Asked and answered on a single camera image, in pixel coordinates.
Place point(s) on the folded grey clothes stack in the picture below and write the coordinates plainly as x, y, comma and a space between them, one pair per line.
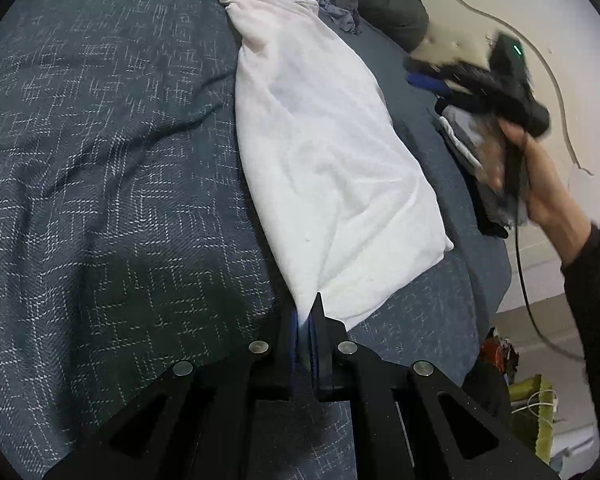
460, 135

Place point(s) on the cream tufted headboard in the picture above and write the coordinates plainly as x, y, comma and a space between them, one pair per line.
570, 60

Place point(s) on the white polo shirt black trim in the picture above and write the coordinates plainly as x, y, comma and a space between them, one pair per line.
320, 160

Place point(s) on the yellow green bag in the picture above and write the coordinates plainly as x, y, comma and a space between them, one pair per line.
535, 430

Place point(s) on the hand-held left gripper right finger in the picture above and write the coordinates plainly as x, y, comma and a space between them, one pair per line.
330, 350

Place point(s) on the dark grey rolled duvet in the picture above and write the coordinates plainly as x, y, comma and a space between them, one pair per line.
395, 10

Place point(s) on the person's right hand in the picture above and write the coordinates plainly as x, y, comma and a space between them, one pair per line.
550, 195

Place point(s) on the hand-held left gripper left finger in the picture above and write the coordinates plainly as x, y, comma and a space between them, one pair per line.
285, 360

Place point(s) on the red orange clutter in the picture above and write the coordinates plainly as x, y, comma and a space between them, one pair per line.
497, 350

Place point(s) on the blue checked boxer shorts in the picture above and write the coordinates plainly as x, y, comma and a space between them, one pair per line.
340, 7

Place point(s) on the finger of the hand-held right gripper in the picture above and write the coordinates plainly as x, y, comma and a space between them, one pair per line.
425, 80

